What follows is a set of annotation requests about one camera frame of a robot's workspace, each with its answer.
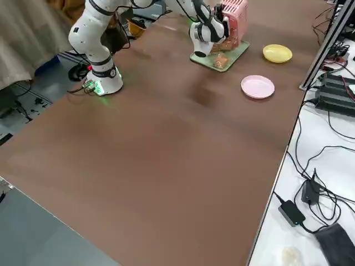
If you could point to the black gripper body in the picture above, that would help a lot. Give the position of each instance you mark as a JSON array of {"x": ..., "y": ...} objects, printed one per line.
[{"x": 227, "y": 26}]

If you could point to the small pink slotted basket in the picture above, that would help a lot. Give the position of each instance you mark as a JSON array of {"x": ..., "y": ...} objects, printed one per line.
[{"x": 238, "y": 22}]

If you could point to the green rectangular tray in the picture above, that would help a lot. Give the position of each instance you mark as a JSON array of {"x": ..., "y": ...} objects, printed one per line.
[{"x": 235, "y": 56}]

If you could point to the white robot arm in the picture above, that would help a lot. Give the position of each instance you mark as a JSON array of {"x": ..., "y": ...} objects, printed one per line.
[{"x": 91, "y": 41}]

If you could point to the yellow round plate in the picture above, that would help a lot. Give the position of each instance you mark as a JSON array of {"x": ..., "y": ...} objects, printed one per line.
[{"x": 277, "y": 53}]

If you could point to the white round plate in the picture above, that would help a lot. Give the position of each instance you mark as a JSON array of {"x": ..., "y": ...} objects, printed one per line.
[{"x": 257, "y": 86}]

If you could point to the brown jacket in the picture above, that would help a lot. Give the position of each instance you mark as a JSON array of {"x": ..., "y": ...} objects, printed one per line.
[{"x": 119, "y": 38}]

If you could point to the black power supply box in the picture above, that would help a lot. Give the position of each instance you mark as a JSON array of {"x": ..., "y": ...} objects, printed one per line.
[
  {"x": 332, "y": 103},
  {"x": 332, "y": 83}
]

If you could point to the blue plastic crate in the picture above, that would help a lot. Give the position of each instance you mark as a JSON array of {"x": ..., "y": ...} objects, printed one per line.
[{"x": 47, "y": 65}]

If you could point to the small black power adapter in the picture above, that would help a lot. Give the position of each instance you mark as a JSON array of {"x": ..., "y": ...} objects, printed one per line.
[{"x": 310, "y": 192}]

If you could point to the flat black power adapter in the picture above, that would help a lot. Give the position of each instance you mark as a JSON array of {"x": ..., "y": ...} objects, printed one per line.
[{"x": 291, "y": 212}]

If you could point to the beige curtain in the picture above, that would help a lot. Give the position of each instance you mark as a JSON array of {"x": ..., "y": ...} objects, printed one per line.
[{"x": 22, "y": 41}]

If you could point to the grey fabric pouch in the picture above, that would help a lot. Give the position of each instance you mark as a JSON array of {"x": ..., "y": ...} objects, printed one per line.
[{"x": 335, "y": 243}]

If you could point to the aluminium frame post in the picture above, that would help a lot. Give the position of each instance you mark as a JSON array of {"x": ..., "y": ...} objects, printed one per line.
[{"x": 319, "y": 55}]

